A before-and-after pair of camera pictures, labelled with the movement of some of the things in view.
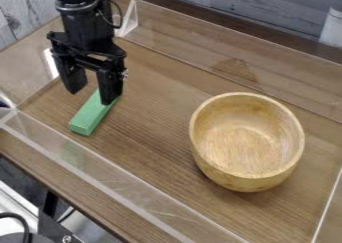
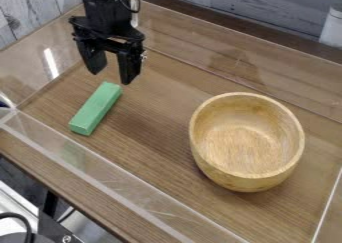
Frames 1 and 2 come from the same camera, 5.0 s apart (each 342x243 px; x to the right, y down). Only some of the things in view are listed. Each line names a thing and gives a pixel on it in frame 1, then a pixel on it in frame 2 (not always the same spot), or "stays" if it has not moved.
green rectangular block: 91,114 stays
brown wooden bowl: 246,139 stays
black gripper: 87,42 to 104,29
